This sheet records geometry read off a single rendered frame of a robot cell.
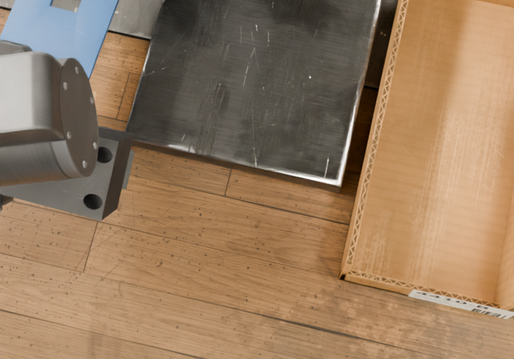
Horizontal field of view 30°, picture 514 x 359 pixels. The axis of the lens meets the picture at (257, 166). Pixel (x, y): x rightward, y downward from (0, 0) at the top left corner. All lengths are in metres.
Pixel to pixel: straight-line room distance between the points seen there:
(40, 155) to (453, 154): 0.39
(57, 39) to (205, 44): 0.12
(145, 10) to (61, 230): 0.19
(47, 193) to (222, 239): 0.25
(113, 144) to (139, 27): 0.30
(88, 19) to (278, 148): 0.17
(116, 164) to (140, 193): 0.24
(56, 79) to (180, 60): 0.32
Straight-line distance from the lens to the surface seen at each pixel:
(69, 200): 0.51
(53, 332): 0.74
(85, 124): 0.47
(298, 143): 0.73
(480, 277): 0.74
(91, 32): 0.69
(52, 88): 0.43
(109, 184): 0.50
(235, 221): 0.73
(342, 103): 0.74
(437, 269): 0.73
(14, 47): 0.56
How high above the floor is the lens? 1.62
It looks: 75 degrees down
